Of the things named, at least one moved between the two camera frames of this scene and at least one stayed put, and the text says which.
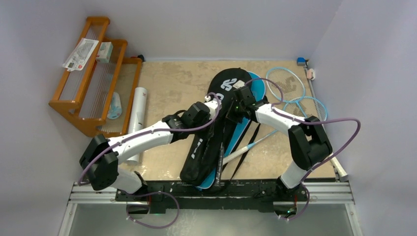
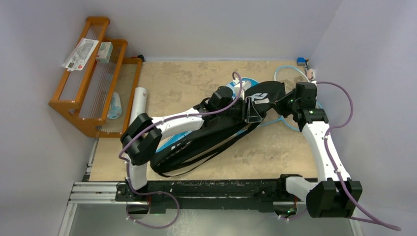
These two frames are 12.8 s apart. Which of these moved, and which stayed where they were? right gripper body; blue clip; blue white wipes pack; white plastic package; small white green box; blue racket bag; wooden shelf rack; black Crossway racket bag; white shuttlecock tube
Moved: black Crossway racket bag; right gripper body; blue racket bag
Stayed: white plastic package; blue white wipes pack; small white green box; blue clip; wooden shelf rack; white shuttlecock tube
